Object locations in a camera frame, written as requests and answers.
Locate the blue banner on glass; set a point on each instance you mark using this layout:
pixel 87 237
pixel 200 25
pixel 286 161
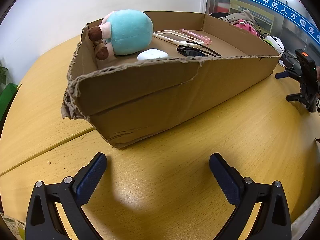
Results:
pixel 275 2

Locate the white earbuds case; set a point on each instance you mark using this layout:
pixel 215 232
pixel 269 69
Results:
pixel 152 54

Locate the brown cardboard box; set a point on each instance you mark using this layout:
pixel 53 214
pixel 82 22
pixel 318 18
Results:
pixel 150 100

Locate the beige cloth bag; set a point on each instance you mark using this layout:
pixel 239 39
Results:
pixel 240 17

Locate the green box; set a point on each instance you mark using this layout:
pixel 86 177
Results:
pixel 7 100

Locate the teal and pink plush toy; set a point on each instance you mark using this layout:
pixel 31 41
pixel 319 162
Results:
pixel 127 30

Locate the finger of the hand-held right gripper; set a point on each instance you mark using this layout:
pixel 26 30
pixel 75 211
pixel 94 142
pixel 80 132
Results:
pixel 282 75
pixel 296 97

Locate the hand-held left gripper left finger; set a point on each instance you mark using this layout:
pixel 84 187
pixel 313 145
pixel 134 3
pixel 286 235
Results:
pixel 90 177

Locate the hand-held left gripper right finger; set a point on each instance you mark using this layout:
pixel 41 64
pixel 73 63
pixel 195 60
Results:
pixel 225 180

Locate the white phone case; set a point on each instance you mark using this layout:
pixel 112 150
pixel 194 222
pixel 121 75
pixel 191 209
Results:
pixel 162 36

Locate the green leafy plant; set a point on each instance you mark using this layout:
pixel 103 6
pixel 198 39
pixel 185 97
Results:
pixel 3 72

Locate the black sunglasses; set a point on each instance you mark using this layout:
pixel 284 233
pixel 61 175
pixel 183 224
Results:
pixel 190 52

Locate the pink pen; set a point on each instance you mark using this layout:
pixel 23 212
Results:
pixel 192 33

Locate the green patterned pale cloth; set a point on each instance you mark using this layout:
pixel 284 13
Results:
pixel 11 226

